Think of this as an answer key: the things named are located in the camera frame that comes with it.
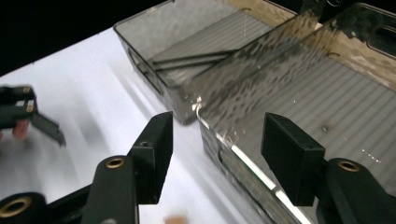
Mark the black chopstick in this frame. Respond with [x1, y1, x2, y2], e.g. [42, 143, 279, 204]
[152, 54, 233, 72]

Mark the white table mat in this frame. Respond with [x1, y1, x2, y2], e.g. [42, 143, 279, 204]
[0, 27, 250, 224]

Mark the translucent grey plastic bin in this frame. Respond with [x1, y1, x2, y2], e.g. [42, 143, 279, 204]
[183, 2, 396, 224]
[112, 0, 298, 126]

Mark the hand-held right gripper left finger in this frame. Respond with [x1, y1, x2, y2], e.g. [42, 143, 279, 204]
[128, 111, 175, 206]

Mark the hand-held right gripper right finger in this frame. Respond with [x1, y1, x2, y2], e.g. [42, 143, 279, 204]
[261, 111, 327, 207]

